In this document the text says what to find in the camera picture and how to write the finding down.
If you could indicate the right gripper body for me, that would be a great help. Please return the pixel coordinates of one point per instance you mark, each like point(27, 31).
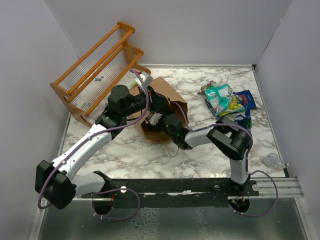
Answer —
point(160, 126)

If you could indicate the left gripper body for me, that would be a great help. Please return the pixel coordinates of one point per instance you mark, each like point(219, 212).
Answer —
point(152, 105)

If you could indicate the brown paper bag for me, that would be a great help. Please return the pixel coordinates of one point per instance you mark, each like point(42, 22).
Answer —
point(176, 112)

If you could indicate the green red snack bag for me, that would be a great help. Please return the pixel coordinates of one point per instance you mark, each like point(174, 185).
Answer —
point(207, 86)

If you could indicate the blue white snack bag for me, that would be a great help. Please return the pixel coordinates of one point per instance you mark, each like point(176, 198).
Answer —
point(211, 109)

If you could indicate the teal white snack bag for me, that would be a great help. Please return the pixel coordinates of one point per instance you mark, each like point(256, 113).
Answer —
point(219, 97)

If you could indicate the green yellow snack bag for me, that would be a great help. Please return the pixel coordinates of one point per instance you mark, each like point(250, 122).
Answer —
point(233, 107)

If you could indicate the dark blue chilli snack bag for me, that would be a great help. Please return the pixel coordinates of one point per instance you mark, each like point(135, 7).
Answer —
point(247, 99)

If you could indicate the blue silver snack bag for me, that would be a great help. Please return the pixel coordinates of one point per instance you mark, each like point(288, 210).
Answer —
point(244, 121)

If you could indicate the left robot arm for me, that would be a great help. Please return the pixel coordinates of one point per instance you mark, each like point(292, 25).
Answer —
point(53, 180)

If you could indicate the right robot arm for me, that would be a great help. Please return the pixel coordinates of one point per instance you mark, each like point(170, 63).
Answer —
point(230, 138)

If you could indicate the orange wooden rack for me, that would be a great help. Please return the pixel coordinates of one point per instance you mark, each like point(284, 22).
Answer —
point(88, 81)

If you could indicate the small clear plastic cup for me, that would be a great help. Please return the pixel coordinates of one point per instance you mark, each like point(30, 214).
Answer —
point(272, 160)

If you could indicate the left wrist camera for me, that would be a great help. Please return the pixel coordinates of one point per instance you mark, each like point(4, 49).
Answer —
point(145, 77)

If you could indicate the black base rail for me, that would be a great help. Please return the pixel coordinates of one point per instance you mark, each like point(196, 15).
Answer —
point(169, 192)

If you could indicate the aluminium frame rail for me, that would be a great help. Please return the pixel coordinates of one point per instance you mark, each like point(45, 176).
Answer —
point(286, 187)

